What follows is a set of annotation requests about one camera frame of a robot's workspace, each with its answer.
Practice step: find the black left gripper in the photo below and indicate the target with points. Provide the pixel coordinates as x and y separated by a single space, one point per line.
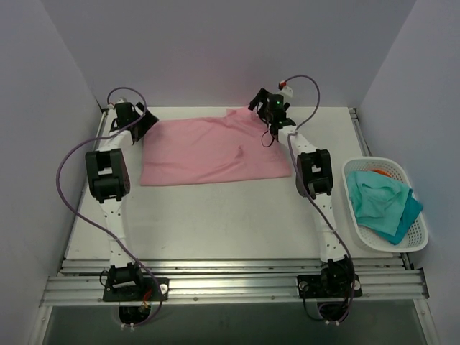
142 121

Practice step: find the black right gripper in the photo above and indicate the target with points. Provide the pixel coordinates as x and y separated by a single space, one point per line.
262 103

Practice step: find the pink t shirt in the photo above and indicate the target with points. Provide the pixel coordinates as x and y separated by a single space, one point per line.
217 149

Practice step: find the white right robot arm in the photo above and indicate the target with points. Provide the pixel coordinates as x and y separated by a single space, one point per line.
313 179

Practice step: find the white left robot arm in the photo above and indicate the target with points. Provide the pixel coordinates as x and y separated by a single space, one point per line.
109 184

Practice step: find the orange garment in basket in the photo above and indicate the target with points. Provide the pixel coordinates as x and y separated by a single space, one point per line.
382 172

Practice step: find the teal t shirt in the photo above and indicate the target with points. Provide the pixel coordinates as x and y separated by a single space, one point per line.
384 205

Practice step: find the white plastic laundry basket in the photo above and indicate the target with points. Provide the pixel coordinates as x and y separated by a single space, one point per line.
417 237

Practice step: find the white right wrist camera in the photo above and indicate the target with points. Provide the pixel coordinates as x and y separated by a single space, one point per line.
285 90

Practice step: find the aluminium front rail frame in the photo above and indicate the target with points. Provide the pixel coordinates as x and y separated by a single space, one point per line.
235 281

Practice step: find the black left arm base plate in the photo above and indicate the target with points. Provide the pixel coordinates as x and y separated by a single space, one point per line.
130 292

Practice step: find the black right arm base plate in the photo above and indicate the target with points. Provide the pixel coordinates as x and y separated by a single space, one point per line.
320 287

